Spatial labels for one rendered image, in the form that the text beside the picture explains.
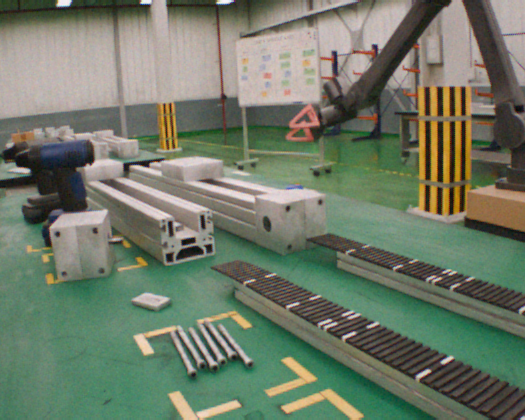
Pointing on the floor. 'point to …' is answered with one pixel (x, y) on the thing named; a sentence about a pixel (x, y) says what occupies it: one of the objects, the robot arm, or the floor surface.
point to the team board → (279, 78)
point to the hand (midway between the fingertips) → (290, 131)
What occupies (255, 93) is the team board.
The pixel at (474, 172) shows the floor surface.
